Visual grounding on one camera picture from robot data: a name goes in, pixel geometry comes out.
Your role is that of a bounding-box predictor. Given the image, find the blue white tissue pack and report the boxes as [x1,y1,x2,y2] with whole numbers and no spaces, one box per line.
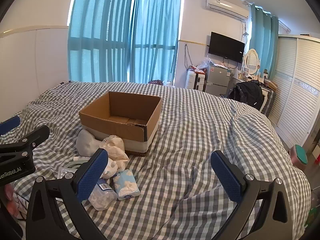
[112,169,141,201]

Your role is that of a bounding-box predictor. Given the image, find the oval white vanity mirror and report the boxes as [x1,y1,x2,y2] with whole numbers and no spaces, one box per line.
[244,49,262,75]

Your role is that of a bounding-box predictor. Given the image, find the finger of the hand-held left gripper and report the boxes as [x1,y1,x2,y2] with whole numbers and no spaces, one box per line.
[0,125,50,165]
[0,116,21,135]

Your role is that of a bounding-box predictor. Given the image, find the clear plastic bag on fridge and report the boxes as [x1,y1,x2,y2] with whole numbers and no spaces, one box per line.
[197,56,213,70]

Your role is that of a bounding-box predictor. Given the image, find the green tape roll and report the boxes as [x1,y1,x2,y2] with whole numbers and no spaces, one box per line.
[69,160,88,172]

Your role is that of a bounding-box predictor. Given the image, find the grey white checked blanket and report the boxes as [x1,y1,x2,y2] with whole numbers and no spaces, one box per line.
[0,81,313,240]

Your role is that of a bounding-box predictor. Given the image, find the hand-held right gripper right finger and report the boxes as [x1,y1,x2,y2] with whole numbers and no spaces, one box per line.
[210,150,293,240]

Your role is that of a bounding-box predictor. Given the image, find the pink floral printed cloth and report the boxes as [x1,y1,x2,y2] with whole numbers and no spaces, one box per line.
[4,180,31,221]

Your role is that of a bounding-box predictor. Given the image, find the white slatted wardrobe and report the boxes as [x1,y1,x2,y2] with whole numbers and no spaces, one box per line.
[266,34,320,148]

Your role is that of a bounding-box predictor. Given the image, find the silver small fridge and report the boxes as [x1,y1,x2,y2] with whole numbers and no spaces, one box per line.
[205,64,232,96]

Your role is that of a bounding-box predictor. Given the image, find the silver suitcase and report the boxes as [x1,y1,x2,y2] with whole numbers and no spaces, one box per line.
[260,85,277,117]

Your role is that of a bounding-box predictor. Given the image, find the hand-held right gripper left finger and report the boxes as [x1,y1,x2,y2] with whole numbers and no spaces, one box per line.
[26,148,109,240]

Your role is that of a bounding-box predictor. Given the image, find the black jacket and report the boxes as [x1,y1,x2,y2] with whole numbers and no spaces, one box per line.
[229,80,264,110]

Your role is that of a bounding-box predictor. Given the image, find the white suitcase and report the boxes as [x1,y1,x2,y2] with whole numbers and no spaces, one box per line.
[185,70,199,90]

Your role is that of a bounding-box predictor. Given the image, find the dark wall cable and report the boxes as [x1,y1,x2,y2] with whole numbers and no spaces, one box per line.
[184,44,193,69]

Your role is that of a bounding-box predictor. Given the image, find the black wall television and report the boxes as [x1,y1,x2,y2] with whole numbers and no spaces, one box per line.
[208,32,245,64]

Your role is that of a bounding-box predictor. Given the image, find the clear plastic bag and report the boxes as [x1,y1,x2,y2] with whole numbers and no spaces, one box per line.
[197,56,213,70]
[57,167,78,180]

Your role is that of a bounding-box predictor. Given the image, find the clear cotton swab jar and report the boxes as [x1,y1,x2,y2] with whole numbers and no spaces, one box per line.
[88,177,118,211]

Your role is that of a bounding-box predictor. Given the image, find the brown cardboard box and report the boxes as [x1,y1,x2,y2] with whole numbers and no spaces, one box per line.
[79,91,163,157]

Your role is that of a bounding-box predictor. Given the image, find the wide blue curtain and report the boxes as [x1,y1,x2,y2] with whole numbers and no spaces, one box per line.
[67,0,134,83]

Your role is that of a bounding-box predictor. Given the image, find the grey white sock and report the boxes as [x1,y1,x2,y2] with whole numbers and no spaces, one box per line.
[76,129,104,157]

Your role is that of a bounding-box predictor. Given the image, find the white air conditioner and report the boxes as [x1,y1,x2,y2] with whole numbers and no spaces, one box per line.
[205,0,250,21]

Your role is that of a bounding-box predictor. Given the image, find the narrow blue curtain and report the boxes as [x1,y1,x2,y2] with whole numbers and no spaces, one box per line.
[250,4,279,79]

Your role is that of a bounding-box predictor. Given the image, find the white cloth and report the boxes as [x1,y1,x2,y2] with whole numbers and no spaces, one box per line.
[99,135,129,179]

